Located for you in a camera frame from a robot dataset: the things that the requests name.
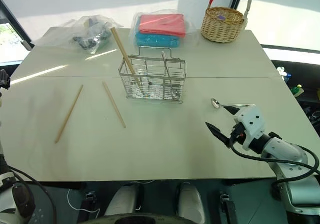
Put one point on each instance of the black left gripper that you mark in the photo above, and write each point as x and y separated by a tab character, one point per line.
3	78

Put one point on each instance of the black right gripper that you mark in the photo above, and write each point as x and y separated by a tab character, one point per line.
238	131

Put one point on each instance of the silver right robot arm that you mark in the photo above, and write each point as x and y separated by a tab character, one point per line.
287	153

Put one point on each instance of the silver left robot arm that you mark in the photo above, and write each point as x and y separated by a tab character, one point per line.
15	201

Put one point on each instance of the metal spoon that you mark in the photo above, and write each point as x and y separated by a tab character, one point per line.
215	103

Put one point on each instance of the wooden chopstick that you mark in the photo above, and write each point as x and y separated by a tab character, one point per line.
69	113
114	104
123	51

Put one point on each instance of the white blue toy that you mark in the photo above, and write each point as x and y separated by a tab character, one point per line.
283	73

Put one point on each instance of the green yellow toy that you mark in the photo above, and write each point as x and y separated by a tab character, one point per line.
297	90

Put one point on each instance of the white robot foot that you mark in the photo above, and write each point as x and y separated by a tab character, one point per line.
123	200
190	201

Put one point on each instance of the clear bag of dark parts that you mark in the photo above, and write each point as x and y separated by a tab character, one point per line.
85	33

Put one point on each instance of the blue folded cloth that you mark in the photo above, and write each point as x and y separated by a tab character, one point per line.
156	39

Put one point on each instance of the red folded cloth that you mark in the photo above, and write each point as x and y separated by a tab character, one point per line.
162	23

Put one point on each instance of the dark rounded robot torso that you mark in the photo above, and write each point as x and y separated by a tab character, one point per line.
140	219

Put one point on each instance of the red and blue packets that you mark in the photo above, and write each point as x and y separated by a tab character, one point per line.
135	26

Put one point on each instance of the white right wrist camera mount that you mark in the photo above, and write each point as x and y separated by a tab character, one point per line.
251	123

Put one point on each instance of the black window frame bar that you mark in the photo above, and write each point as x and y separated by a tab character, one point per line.
15	21

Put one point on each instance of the black table leg bracket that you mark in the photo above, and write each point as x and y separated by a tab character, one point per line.
228	207
88	204

